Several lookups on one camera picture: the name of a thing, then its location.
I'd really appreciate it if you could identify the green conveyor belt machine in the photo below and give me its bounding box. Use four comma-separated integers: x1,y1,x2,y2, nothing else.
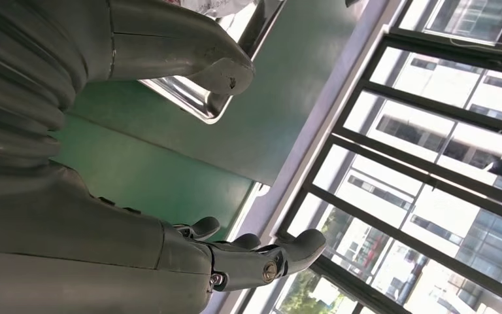
52,113,272,243

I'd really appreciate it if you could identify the white electronic scale steel tray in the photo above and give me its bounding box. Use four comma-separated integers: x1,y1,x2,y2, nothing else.
138,0,288,126

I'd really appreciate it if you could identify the dark window frame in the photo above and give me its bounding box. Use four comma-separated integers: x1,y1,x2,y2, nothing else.
229,0,502,314

